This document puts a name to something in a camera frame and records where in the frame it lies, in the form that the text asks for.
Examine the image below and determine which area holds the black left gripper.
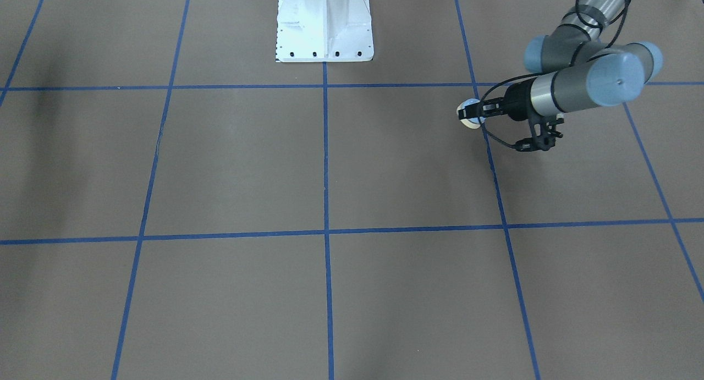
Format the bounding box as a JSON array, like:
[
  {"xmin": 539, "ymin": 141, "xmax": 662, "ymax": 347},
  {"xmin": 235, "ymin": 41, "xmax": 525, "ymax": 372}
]
[{"xmin": 460, "ymin": 82, "xmax": 535, "ymax": 122}]

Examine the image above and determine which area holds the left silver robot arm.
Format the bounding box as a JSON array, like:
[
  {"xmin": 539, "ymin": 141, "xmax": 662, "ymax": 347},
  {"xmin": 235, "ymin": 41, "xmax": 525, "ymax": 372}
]
[{"xmin": 457, "ymin": 0, "xmax": 663, "ymax": 129}]

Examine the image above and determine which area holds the brown paper table mat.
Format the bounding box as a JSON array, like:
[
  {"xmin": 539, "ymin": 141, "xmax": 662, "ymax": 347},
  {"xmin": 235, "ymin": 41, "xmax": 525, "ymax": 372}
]
[{"xmin": 2, "ymin": 0, "xmax": 702, "ymax": 379}]

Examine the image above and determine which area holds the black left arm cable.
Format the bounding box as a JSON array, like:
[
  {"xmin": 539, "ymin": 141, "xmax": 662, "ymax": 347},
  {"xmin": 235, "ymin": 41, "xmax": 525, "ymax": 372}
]
[{"xmin": 478, "ymin": 0, "xmax": 633, "ymax": 150}]

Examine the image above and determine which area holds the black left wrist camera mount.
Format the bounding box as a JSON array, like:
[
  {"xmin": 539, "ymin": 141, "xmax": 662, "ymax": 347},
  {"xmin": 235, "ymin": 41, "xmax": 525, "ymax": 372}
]
[{"xmin": 515, "ymin": 113, "xmax": 565, "ymax": 152}]

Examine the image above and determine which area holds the white pedestal column with base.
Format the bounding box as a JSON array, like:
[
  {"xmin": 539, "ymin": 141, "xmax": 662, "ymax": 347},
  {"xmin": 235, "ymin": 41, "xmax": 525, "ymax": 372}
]
[{"xmin": 275, "ymin": 0, "xmax": 375, "ymax": 63}]

